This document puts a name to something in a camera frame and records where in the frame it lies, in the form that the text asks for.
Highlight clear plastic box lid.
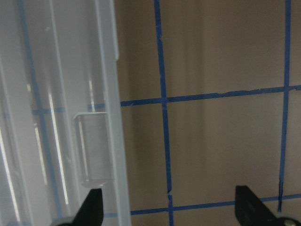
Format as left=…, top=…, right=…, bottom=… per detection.
left=0, top=0, right=131, bottom=226

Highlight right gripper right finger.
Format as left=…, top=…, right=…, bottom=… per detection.
left=235, top=186, right=301, bottom=226

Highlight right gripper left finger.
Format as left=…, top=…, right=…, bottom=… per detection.
left=51, top=188, right=104, bottom=226

